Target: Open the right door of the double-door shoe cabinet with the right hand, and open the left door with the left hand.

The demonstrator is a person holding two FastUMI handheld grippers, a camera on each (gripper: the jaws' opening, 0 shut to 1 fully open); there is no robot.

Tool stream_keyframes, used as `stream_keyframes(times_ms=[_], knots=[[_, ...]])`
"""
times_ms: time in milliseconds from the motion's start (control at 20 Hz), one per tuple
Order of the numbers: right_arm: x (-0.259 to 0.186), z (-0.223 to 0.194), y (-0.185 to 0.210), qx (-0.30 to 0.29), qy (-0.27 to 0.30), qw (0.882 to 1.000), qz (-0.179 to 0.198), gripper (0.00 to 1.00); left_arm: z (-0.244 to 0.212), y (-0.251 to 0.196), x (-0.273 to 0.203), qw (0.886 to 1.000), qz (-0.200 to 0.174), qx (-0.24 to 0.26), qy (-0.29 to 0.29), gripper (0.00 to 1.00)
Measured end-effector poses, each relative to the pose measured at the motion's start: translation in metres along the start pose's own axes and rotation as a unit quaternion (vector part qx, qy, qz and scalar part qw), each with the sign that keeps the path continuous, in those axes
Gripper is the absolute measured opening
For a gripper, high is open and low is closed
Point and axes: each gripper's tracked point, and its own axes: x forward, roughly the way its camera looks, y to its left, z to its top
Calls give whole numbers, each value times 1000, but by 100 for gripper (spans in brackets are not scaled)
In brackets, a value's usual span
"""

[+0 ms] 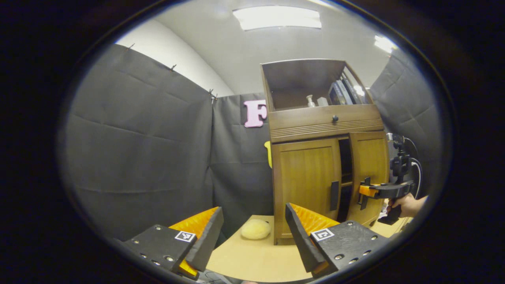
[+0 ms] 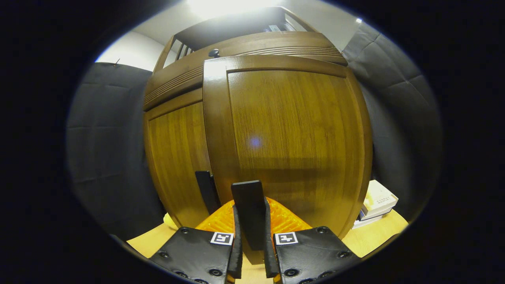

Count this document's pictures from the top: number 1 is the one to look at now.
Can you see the wooden shoe cabinet door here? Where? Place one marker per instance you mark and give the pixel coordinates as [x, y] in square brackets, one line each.
[303, 177]
[373, 157]

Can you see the yellow plush ball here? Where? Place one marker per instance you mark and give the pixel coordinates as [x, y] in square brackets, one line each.
[255, 229]

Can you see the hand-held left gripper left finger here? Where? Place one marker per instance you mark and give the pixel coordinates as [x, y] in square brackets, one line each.
[207, 244]

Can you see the wooden cabinet drawer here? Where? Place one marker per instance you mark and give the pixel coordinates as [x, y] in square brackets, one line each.
[303, 118]

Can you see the small ceiling light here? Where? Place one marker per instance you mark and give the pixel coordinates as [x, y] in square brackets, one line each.
[384, 43]

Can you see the large ceiling light panel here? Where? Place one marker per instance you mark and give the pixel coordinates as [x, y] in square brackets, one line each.
[276, 17]

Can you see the grey-blue book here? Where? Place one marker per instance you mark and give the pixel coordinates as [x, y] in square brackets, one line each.
[347, 94]

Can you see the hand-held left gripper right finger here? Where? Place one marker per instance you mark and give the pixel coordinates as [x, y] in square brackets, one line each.
[303, 240]

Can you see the black backdrop cloth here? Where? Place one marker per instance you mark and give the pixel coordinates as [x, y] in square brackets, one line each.
[138, 138]

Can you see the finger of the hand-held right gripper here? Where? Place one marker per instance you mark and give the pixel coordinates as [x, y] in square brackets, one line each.
[367, 191]

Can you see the dark blue book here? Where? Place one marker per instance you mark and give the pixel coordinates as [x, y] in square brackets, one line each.
[335, 95]

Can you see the wooden double-door shoe cabinet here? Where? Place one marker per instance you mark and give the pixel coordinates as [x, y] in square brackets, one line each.
[315, 132]

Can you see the white pump bottle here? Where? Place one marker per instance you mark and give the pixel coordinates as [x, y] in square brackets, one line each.
[311, 102]

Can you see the small white cup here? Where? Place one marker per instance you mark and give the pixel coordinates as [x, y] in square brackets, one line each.
[322, 102]

